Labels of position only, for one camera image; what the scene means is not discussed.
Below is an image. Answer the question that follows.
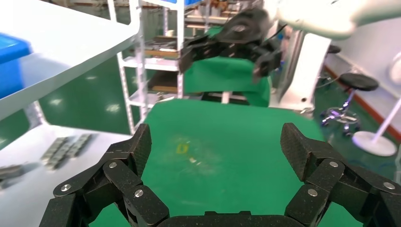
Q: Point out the green table cloth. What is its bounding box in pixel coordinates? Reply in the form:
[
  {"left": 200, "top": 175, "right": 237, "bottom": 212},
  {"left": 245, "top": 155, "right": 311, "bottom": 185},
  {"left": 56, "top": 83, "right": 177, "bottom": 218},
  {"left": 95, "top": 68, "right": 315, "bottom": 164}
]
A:
[{"left": 89, "top": 99, "right": 364, "bottom": 227}]

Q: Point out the white round floor stand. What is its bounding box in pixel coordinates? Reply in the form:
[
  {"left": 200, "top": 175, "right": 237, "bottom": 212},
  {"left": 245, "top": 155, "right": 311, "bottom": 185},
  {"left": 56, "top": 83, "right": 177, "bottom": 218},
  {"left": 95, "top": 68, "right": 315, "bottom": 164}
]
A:
[{"left": 352, "top": 97, "right": 401, "bottom": 157}]

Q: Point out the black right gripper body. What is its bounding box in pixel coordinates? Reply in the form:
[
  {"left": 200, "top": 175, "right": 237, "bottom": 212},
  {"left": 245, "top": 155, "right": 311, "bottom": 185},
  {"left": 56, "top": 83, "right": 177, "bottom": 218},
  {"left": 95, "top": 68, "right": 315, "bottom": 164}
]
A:
[{"left": 218, "top": 8, "right": 272, "bottom": 44}]

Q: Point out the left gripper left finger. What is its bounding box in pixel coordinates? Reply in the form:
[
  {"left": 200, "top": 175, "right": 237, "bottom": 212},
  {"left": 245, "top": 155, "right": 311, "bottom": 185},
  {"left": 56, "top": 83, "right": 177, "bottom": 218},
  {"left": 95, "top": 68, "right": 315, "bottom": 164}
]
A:
[{"left": 39, "top": 123, "right": 170, "bottom": 227}]

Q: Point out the blue plastic bin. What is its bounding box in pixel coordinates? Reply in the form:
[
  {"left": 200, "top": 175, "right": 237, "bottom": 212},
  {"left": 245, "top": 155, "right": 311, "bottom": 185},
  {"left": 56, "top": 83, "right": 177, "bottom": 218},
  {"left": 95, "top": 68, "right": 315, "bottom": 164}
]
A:
[{"left": 0, "top": 33, "right": 32, "bottom": 99}]

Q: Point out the white shelf board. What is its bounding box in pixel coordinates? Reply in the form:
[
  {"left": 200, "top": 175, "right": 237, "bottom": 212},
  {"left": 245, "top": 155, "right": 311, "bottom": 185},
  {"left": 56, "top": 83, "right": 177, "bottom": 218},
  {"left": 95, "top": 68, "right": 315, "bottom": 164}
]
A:
[{"left": 0, "top": 0, "right": 140, "bottom": 121}]

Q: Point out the green draped cloth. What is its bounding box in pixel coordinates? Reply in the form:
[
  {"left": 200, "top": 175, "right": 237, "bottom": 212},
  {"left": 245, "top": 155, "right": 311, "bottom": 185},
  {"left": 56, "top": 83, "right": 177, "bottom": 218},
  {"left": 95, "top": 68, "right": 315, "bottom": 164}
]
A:
[{"left": 183, "top": 26, "right": 271, "bottom": 108}]

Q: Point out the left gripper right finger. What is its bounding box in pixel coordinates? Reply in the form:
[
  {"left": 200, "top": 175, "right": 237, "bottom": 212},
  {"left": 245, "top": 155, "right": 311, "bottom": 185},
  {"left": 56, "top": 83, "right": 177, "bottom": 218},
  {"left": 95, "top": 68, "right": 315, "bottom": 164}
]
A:
[{"left": 279, "top": 122, "right": 401, "bottom": 227}]

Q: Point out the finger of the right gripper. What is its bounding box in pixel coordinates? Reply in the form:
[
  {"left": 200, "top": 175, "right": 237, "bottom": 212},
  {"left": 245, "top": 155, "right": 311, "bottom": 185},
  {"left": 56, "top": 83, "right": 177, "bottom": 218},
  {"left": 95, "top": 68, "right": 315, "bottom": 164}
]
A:
[
  {"left": 178, "top": 34, "right": 248, "bottom": 74},
  {"left": 250, "top": 41, "right": 284, "bottom": 83}
]

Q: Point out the white slotted rack upright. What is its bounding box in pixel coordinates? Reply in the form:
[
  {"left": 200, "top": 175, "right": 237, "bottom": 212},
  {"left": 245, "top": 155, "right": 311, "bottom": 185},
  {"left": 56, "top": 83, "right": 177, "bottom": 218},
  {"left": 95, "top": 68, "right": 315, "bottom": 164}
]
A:
[
  {"left": 174, "top": 0, "right": 186, "bottom": 100},
  {"left": 129, "top": 0, "right": 150, "bottom": 135}
]

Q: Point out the black stool chrome base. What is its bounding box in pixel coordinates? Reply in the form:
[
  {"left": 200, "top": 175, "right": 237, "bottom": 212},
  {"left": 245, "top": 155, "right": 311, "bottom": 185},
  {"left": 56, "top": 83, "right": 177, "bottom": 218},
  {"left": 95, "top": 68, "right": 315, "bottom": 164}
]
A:
[{"left": 319, "top": 72, "right": 380, "bottom": 137}]

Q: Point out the white rack shelf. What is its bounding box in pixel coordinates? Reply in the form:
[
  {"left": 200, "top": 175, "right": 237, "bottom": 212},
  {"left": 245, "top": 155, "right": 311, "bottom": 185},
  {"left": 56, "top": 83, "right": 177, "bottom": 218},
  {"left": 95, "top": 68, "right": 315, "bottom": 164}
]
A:
[
  {"left": 128, "top": 91, "right": 177, "bottom": 108},
  {"left": 120, "top": 56, "right": 183, "bottom": 73}
]

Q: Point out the white robot body column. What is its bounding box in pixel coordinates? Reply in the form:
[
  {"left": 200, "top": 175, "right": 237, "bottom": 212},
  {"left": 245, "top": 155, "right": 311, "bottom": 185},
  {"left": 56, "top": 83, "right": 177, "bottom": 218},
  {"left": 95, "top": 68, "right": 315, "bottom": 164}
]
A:
[{"left": 277, "top": 29, "right": 333, "bottom": 112}]

